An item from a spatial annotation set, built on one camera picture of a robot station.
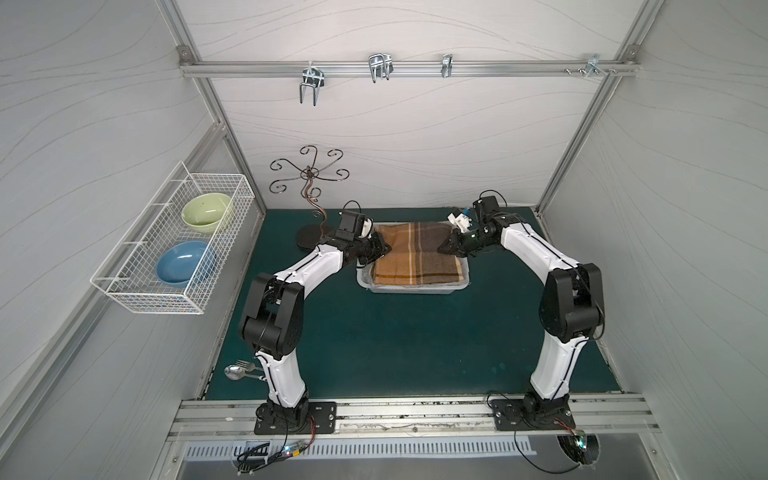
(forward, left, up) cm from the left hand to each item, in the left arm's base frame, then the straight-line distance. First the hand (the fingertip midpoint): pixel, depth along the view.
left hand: (393, 247), depth 91 cm
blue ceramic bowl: (-19, +47, +17) cm, 53 cm away
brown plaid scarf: (-3, -6, 0) cm, 7 cm away
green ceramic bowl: (-5, +46, +20) cm, 51 cm away
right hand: (0, -15, 0) cm, 15 cm away
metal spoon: (-34, +41, -12) cm, 55 cm away
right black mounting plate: (-43, -32, -5) cm, 54 cm away
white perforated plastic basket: (-9, +8, -5) cm, 13 cm away
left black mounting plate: (-44, +17, -14) cm, 49 cm away
